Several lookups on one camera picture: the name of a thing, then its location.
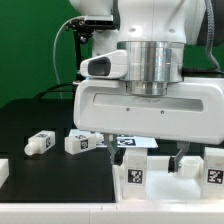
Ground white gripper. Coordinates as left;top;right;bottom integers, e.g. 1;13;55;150
74;50;224;173

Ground white square tabletop tray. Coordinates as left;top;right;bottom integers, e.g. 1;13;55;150
113;156;224;202

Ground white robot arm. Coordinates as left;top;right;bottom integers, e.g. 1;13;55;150
74;0;224;155

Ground white marker sheet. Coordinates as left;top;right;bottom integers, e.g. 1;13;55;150
68;128;159;149

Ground white front barrier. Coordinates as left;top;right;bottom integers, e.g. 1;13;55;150
0;201;224;224

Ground white left barrier block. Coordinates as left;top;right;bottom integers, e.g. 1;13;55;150
0;159;9;188

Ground black cables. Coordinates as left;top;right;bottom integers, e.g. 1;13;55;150
32;79;84;101

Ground grey cable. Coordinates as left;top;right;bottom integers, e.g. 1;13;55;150
52;15;84;100

